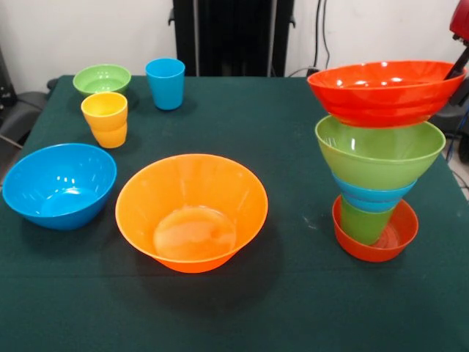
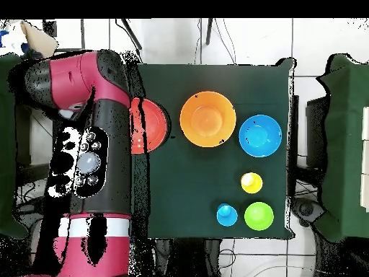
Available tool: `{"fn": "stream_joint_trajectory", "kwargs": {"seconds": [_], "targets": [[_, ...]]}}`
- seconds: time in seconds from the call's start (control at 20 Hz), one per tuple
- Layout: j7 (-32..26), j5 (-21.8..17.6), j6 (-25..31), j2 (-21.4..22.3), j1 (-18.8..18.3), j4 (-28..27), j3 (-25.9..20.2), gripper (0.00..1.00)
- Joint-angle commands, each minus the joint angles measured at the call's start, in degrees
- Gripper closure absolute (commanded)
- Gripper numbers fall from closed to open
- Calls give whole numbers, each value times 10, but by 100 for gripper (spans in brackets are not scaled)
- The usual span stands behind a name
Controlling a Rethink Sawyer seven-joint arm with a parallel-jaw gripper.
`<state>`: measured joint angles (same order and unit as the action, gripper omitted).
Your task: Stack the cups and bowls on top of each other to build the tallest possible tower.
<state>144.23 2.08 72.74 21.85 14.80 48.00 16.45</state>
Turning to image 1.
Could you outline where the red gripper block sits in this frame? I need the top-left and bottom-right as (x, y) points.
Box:
(443, 0), (469, 108)

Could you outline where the wide red bowl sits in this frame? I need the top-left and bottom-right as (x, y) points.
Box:
(306, 60), (468, 128)

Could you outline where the large green bowl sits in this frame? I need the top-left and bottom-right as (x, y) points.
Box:
(314, 115), (447, 191)

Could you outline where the small blue bowl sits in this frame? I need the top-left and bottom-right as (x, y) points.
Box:
(331, 170), (418, 213)

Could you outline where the small red bowl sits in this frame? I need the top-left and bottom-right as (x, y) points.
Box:
(331, 195), (420, 263)

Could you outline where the green cup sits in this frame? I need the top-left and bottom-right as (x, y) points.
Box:
(339, 194), (395, 246)

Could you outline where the large orange bowl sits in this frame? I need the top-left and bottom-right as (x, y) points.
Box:
(114, 153), (269, 274)

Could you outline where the large blue bowl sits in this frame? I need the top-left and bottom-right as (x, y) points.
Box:
(1, 142), (118, 231)

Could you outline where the dark green table cloth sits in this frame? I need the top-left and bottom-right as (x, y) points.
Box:
(0, 75), (469, 352)

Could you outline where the blue cup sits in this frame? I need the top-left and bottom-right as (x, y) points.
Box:
(145, 57), (186, 111)

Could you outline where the yellow cup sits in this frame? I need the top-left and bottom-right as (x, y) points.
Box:
(81, 92), (129, 149)

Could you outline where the small green bowl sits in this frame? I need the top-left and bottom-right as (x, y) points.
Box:
(72, 64), (132, 97)

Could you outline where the black wall cable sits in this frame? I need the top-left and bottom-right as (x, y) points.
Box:
(314, 0), (331, 76)

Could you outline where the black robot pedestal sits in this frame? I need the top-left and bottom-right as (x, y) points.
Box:
(168, 0), (297, 77)

